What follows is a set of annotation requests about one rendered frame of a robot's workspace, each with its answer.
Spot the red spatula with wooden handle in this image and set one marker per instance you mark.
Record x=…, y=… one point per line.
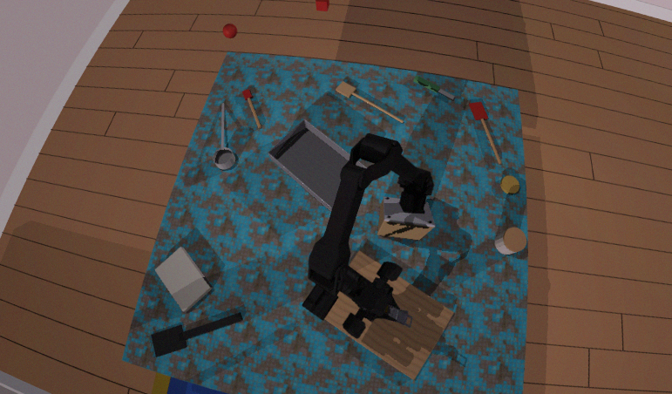
x=478, y=112

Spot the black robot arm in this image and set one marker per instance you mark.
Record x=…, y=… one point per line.
x=329, y=260

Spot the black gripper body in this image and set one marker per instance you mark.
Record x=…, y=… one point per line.
x=354, y=325

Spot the dark grey roasting tin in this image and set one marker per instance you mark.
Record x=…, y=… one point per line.
x=313, y=160

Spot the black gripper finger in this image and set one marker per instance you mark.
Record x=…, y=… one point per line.
x=384, y=316
x=392, y=301

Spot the white cylindrical container with wooden lid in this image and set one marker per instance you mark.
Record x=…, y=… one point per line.
x=510, y=241

